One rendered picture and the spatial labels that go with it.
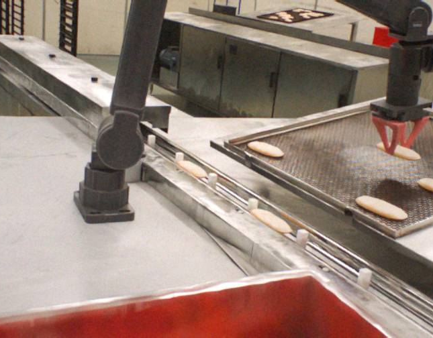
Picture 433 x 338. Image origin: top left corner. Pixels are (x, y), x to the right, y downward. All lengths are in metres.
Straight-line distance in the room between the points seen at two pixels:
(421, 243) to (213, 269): 0.32
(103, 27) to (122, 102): 7.47
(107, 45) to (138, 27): 7.52
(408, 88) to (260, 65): 3.45
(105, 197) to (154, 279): 0.23
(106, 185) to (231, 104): 3.86
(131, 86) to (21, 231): 0.29
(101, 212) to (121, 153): 0.11
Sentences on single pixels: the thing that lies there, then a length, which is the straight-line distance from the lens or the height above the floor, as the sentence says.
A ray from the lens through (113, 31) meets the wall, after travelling 8.54.
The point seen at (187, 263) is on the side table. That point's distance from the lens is 0.93.
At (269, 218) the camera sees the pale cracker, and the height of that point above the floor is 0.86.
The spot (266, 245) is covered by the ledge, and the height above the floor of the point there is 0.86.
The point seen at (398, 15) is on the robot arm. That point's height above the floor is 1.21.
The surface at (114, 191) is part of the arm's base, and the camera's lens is 1.06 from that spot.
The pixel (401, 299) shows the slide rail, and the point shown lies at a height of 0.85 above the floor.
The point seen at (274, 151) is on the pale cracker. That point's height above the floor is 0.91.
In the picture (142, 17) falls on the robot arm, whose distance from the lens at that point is 1.01.
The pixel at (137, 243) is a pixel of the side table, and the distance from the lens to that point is 0.98.
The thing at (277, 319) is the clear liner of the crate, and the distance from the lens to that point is 0.72.
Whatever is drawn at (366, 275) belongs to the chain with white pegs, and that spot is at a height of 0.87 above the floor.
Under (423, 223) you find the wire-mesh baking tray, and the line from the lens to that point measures 1.01.
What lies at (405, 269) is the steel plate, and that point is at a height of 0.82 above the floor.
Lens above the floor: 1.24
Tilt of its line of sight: 18 degrees down
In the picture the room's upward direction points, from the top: 6 degrees clockwise
